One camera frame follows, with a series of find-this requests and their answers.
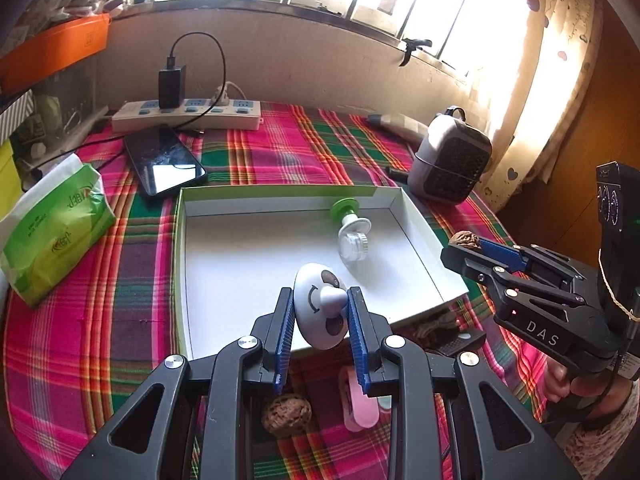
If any brown walnut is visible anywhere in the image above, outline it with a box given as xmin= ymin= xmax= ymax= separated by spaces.
xmin=262 ymin=394 xmax=313 ymax=435
xmin=448 ymin=230 xmax=483 ymax=252

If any white plug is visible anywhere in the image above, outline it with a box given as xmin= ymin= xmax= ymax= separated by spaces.
xmin=210 ymin=81 xmax=248 ymax=108

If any yellow-green box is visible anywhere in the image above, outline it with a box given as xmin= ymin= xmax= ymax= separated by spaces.
xmin=0 ymin=140 xmax=16 ymax=201

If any white charging cable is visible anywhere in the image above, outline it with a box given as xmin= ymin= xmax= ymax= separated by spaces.
xmin=415 ymin=310 xmax=461 ymax=341

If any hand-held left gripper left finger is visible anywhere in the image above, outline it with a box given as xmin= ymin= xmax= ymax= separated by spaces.
xmin=60 ymin=287 xmax=296 ymax=480

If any white round gadget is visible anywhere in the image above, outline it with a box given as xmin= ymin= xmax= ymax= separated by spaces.
xmin=292 ymin=263 xmax=349 ymax=351

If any white power strip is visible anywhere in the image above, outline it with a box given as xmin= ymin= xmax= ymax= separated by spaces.
xmin=111 ymin=99 xmax=263 ymax=133

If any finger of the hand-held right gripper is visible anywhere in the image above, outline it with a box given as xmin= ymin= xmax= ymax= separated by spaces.
xmin=479 ymin=239 xmax=588 ymax=283
xmin=440 ymin=246 xmax=591 ymax=318

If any black window latch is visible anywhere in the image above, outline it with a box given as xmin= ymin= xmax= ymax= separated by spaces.
xmin=399 ymin=37 xmax=433 ymax=67

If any green tissue pack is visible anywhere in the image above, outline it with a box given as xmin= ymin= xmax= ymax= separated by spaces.
xmin=0 ymin=152 xmax=117 ymax=308

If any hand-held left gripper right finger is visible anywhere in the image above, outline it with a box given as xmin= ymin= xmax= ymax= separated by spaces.
xmin=346 ymin=286 xmax=583 ymax=480

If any black smartphone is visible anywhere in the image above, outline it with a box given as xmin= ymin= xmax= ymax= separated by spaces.
xmin=122 ymin=125 xmax=208 ymax=197

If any pink plastic clip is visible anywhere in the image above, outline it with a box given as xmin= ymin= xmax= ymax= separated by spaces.
xmin=337 ymin=366 xmax=383 ymax=433

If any black charger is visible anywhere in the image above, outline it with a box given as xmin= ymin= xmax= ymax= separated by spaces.
xmin=158 ymin=64 xmax=187 ymax=110

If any plaid tablecloth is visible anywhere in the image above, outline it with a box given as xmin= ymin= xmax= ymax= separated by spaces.
xmin=0 ymin=102 xmax=551 ymax=480

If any black charger cable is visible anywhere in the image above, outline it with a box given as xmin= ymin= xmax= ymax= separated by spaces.
xmin=162 ymin=32 xmax=228 ymax=133

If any person's right forearm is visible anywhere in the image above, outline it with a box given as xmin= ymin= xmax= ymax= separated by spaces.
xmin=565 ymin=395 xmax=640 ymax=480

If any person's right hand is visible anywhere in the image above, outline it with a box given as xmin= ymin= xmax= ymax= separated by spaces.
xmin=544 ymin=362 xmax=636 ymax=411

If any grey small heater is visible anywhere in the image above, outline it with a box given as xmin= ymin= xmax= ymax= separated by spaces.
xmin=409 ymin=106 xmax=493 ymax=205

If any striped box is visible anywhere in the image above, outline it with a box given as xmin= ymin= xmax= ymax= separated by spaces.
xmin=0 ymin=91 xmax=36 ymax=146

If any heart print curtain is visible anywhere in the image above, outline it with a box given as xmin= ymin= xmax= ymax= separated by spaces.
xmin=470 ymin=0 xmax=606 ymax=211

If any orange box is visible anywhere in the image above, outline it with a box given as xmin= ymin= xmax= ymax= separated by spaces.
xmin=0 ymin=14 xmax=111 ymax=96

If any white cardboard box green rim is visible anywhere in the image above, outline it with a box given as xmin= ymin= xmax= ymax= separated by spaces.
xmin=172 ymin=185 xmax=470 ymax=361

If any clear glass tank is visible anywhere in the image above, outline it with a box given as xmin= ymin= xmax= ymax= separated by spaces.
xmin=30 ymin=57 xmax=98 ymax=131

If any black bike light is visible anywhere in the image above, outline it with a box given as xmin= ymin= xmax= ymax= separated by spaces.
xmin=440 ymin=330 xmax=488 ymax=358

